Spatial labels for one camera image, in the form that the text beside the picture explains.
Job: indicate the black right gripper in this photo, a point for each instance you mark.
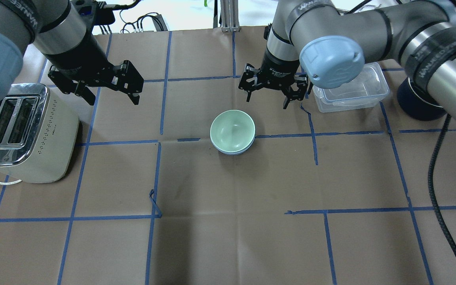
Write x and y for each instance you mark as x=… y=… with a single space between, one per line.
x=278 y=67

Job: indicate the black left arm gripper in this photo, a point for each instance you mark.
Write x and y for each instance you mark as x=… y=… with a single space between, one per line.
x=78 y=56

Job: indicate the green bowl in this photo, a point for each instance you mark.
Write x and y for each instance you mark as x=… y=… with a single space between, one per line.
x=233 y=126

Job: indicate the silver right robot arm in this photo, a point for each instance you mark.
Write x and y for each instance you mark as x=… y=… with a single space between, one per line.
x=309 y=41

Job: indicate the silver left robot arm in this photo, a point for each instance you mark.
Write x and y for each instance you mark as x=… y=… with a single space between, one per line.
x=64 y=37

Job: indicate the cream and chrome toaster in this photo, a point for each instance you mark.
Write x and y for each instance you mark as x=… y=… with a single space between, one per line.
x=38 y=131

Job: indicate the clear plastic food container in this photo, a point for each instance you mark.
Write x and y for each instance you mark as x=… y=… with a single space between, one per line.
x=365 y=91

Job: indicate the dark blue round object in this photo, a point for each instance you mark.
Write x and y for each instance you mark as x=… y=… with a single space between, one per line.
x=418 y=104

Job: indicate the aluminium frame post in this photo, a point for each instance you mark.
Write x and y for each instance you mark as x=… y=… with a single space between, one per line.
x=229 y=15

